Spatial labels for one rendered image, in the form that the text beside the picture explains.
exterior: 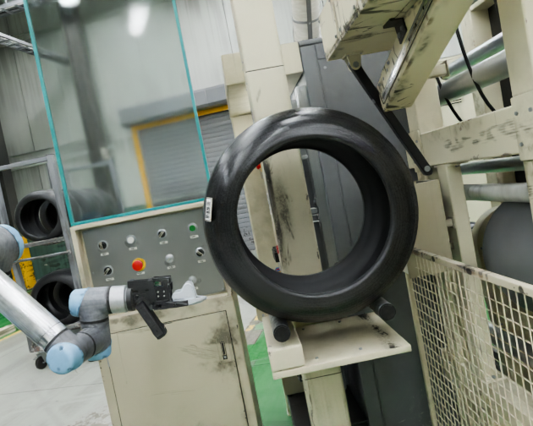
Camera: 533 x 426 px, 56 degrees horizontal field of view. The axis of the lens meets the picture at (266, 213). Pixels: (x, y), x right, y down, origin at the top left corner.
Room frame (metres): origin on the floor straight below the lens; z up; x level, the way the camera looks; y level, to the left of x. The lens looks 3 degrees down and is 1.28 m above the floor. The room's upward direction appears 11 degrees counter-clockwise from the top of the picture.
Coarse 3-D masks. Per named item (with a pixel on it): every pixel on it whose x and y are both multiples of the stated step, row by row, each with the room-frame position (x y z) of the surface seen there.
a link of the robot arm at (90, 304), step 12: (84, 288) 1.36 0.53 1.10; (96, 288) 1.35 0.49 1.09; (108, 288) 1.35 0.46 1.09; (72, 300) 1.32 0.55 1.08; (84, 300) 1.32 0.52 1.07; (96, 300) 1.32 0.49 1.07; (108, 300) 1.33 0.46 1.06; (72, 312) 1.33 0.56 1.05; (84, 312) 1.33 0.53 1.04; (96, 312) 1.33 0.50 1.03; (108, 312) 1.34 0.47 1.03
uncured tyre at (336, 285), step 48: (240, 144) 1.28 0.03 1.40; (288, 144) 1.54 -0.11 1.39; (336, 144) 1.55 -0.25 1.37; (384, 144) 1.30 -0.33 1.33; (240, 192) 1.26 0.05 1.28; (384, 192) 1.53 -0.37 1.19; (240, 240) 1.54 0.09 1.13; (384, 240) 1.52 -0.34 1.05; (240, 288) 1.28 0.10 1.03; (288, 288) 1.54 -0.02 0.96; (336, 288) 1.53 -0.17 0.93; (384, 288) 1.30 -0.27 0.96
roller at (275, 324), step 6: (270, 318) 1.40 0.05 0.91; (276, 318) 1.35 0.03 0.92; (276, 324) 1.29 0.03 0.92; (282, 324) 1.28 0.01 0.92; (276, 330) 1.26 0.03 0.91; (282, 330) 1.26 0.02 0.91; (288, 330) 1.27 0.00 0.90; (276, 336) 1.26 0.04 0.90; (282, 336) 1.26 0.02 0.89; (288, 336) 1.26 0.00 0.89
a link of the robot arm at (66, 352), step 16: (0, 272) 1.26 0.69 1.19; (0, 288) 1.23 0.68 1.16; (16, 288) 1.25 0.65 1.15; (0, 304) 1.22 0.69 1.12; (16, 304) 1.22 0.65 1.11; (32, 304) 1.24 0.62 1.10; (16, 320) 1.22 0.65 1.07; (32, 320) 1.22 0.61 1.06; (48, 320) 1.23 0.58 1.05; (32, 336) 1.21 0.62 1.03; (48, 336) 1.21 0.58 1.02; (64, 336) 1.22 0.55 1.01; (80, 336) 1.26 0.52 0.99; (48, 352) 1.19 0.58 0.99; (64, 352) 1.18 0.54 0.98; (80, 352) 1.21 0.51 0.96; (64, 368) 1.18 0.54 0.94
